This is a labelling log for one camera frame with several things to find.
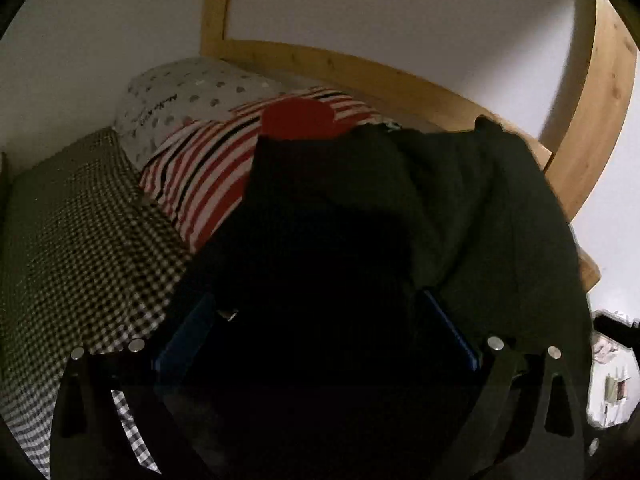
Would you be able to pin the white dotted pillow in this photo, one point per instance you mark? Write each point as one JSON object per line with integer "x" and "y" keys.
{"x": 175, "y": 95}

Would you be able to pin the checked bed sheet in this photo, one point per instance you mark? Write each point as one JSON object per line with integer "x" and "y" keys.
{"x": 75, "y": 235}

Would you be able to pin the red white striped pillow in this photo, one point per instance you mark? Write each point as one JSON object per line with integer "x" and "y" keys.
{"x": 200, "y": 175}

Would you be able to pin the white furniture with items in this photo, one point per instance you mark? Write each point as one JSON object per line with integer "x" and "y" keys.
{"x": 612, "y": 385}

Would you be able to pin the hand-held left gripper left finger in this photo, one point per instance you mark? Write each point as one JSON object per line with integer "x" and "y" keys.
{"x": 185, "y": 337}

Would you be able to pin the dark large garment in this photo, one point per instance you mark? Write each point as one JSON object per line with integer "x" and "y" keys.
{"x": 375, "y": 210}

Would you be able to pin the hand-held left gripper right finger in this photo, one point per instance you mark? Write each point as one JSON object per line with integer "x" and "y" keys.
{"x": 450, "y": 327}

